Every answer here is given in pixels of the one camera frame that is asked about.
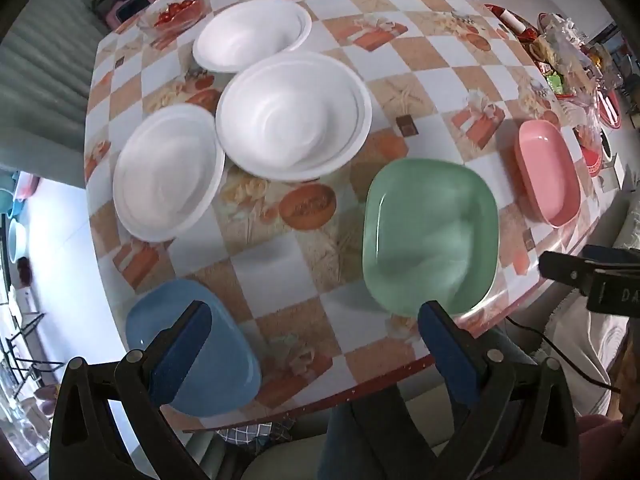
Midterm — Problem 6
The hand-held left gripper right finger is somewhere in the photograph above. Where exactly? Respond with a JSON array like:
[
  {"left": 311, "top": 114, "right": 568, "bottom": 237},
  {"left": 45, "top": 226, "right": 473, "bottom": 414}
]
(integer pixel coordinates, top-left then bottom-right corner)
[{"left": 418, "top": 301, "right": 581, "bottom": 480}]

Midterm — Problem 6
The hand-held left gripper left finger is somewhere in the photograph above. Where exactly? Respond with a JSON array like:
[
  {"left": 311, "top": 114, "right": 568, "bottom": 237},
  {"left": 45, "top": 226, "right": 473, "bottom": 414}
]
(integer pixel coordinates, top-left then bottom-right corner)
[{"left": 48, "top": 300, "right": 236, "bottom": 480}]

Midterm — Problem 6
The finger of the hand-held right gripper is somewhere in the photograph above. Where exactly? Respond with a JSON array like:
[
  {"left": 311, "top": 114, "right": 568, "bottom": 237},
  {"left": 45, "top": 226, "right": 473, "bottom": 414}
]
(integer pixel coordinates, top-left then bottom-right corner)
[{"left": 539, "top": 251, "right": 601, "bottom": 297}]

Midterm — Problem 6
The blue plastic plate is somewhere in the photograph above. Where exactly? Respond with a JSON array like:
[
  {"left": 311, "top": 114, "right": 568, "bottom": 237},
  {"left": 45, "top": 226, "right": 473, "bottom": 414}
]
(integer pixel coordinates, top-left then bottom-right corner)
[{"left": 125, "top": 279, "right": 262, "bottom": 418}]

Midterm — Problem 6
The pink plastic plate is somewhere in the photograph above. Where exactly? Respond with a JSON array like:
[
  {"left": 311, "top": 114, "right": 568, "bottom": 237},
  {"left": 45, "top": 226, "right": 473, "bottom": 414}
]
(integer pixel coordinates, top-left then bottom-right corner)
[{"left": 515, "top": 120, "right": 582, "bottom": 227}]

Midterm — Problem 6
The green plastic plate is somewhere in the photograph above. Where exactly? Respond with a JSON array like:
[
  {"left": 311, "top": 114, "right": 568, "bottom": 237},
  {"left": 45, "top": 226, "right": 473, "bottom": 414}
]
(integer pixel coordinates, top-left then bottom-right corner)
[{"left": 361, "top": 157, "right": 500, "bottom": 318}]

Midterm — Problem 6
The white foam bowl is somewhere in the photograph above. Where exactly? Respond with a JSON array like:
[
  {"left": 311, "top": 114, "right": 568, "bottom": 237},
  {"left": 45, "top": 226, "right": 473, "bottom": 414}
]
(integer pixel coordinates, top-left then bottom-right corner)
[
  {"left": 216, "top": 51, "right": 373, "bottom": 182},
  {"left": 112, "top": 105, "right": 226, "bottom": 242},
  {"left": 192, "top": 0, "right": 312, "bottom": 73}
]

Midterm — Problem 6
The white quilted cloth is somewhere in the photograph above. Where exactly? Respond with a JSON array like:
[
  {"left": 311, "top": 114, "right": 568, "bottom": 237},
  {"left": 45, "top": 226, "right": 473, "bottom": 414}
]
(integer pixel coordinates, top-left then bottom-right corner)
[{"left": 545, "top": 280, "right": 632, "bottom": 411}]

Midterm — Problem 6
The checked fabric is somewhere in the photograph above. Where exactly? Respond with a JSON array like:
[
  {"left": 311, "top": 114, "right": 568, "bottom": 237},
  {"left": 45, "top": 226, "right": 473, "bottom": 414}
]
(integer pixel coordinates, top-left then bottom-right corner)
[{"left": 220, "top": 419, "right": 297, "bottom": 447}]

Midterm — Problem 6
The checkered printed tablecloth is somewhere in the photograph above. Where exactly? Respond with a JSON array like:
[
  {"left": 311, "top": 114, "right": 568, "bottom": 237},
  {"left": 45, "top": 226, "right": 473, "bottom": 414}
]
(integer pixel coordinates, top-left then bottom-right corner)
[{"left": 84, "top": 0, "right": 608, "bottom": 433}]

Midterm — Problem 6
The red round tray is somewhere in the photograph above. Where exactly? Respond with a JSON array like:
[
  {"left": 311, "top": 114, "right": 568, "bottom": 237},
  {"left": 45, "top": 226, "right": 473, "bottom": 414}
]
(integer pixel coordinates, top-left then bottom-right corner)
[{"left": 597, "top": 89, "right": 624, "bottom": 129}]

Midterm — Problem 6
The pile of snack packets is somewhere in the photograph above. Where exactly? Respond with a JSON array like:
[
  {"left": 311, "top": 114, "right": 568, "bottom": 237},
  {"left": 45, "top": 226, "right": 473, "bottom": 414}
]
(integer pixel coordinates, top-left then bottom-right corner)
[{"left": 530, "top": 10, "right": 623, "bottom": 96}]

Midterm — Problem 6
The red and white roll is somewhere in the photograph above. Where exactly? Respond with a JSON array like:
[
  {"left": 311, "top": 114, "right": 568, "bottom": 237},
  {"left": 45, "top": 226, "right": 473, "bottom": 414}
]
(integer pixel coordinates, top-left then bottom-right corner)
[{"left": 492, "top": 5, "right": 532, "bottom": 34}]

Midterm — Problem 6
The glass bowl with red fruit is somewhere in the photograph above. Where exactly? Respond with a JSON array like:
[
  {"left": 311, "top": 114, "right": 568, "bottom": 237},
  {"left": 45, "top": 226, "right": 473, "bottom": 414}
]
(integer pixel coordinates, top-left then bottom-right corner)
[{"left": 137, "top": 0, "right": 211, "bottom": 36}]

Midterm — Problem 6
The pink plastic stool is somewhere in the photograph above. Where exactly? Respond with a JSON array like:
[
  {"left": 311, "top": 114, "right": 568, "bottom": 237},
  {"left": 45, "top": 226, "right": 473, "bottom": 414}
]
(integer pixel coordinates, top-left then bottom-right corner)
[{"left": 107, "top": 0, "right": 166, "bottom": 28}]

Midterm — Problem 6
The black cable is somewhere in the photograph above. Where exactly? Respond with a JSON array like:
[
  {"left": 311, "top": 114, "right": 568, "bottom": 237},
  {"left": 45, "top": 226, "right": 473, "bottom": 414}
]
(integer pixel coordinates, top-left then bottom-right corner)
[{"left": 505, "top": 317, "right": 623, "bottom": 393}]

